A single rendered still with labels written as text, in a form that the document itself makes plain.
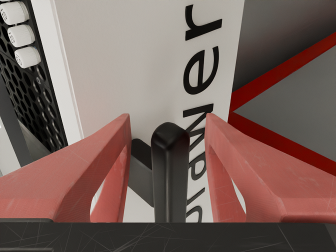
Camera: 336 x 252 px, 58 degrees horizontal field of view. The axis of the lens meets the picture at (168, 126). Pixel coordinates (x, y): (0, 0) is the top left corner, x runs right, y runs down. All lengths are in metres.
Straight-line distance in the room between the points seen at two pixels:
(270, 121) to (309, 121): 0.05
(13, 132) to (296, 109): 0.33
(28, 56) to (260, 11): 0.36
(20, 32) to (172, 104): 0.11
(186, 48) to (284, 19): 0.43
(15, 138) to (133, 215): 0.14
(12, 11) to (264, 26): 0.39
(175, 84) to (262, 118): 0.25
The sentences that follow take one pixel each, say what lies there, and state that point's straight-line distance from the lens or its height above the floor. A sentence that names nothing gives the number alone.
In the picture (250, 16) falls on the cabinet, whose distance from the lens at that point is 0.48.
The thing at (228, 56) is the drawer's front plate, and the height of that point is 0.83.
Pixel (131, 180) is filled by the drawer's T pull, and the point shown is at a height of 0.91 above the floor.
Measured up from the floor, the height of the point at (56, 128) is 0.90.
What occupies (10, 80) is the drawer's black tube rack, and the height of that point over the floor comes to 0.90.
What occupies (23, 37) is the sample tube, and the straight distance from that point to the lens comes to 0.22.
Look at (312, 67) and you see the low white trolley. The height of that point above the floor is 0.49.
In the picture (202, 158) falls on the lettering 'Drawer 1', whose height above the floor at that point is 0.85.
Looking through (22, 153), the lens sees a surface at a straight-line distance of 0.30.
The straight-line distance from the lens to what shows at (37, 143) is 0.38.
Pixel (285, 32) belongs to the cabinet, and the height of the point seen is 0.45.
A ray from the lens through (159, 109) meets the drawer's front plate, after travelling 0.16.
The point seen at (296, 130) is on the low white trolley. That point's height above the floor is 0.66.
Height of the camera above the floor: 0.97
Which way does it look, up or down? 34 degrees down
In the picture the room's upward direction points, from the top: 120 degrees counter-clockwise
